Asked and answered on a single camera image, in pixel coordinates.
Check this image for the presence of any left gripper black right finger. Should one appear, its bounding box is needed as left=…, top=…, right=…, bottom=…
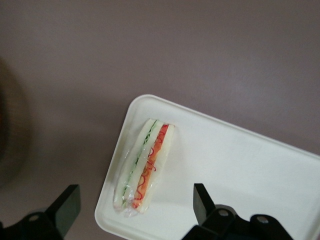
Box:
left=182, top=183, right=299, bottom=240

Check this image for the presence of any beige rectangular tray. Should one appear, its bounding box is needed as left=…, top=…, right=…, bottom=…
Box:
left=94, top=93, right=320, bottom=240

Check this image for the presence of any triangular sandwich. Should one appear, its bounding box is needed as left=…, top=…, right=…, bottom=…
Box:
left=113, top=117, right=178, bottom=218

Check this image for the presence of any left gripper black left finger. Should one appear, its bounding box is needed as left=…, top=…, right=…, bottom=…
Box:
left=0, top=184, right=81, bottom=240

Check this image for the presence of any round brown wicker basket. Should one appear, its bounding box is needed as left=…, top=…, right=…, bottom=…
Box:
left=0, top=58, right=33, bottom=190

